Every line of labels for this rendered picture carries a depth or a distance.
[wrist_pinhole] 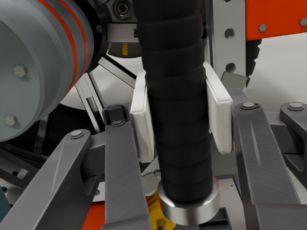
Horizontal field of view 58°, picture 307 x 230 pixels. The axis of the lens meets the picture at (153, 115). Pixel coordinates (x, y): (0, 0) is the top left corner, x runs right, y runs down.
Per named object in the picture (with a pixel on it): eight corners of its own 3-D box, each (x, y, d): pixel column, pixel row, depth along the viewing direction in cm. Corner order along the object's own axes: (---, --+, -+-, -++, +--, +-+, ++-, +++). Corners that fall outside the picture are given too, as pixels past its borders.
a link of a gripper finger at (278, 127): (242, 130, 12) (316, 122, 11) (219, 89, 16) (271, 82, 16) (242, 160, 12) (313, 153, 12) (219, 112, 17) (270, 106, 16)
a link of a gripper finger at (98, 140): (136, 173, 12) (71, 180, 13) (140, 122, 17) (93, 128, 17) (130, 144, 12) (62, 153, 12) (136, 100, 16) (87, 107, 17)
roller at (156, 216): (171, 152, 75) (169, 133, 73) (179, 243, 49) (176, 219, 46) (150, 154, 76) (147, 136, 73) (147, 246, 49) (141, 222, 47)
